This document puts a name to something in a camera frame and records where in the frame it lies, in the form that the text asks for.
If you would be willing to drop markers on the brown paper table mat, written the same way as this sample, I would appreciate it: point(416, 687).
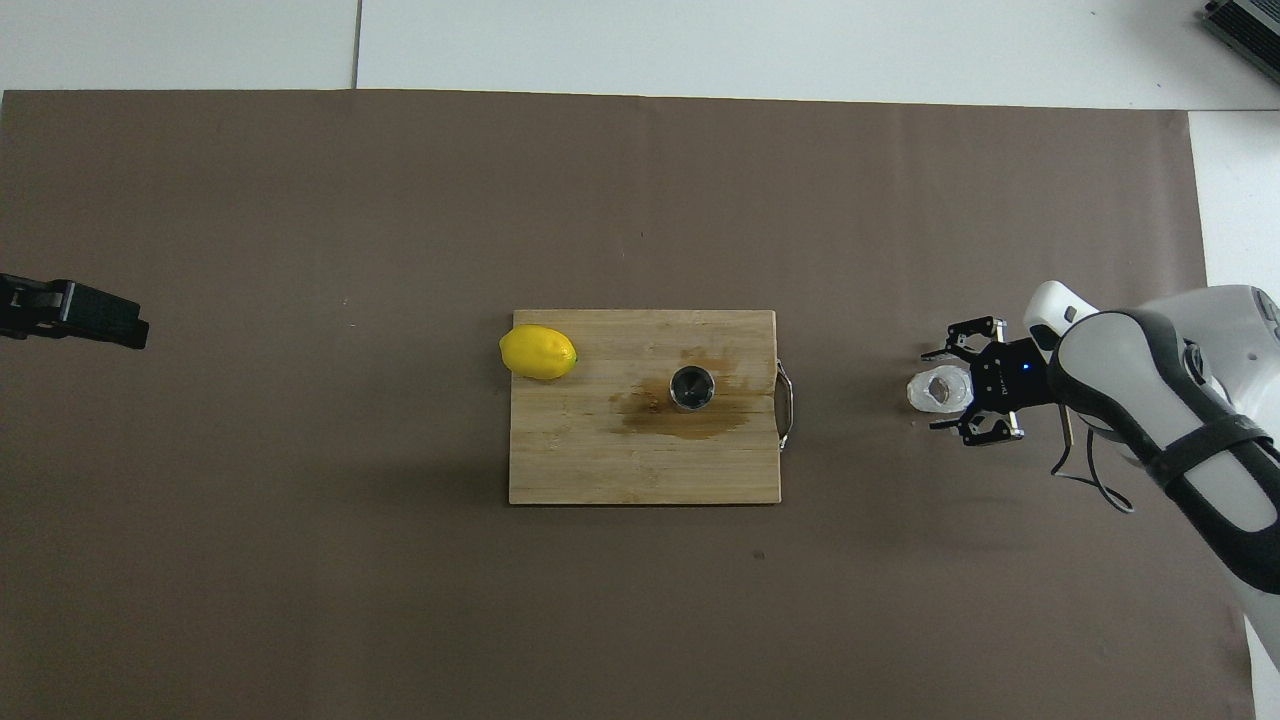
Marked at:
point(300, 500)

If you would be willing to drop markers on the steel jigger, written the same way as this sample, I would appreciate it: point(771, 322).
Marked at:
point(692, 390)

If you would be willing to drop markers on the clear glass cup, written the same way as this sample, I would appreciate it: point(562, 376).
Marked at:
point(925, 392)

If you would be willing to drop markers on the yellow lemon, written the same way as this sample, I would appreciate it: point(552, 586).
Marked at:
point(538, 352)

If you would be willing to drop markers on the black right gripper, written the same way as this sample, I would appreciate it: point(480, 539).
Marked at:
point(1012, 375)

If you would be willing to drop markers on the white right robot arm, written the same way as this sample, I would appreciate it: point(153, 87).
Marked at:
point(1150, 380)

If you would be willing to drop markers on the grey metal device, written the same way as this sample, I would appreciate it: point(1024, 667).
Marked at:
point(1250, 22)

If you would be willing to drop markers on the wooden cutting board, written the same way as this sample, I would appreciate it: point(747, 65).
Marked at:
point(580, 450)

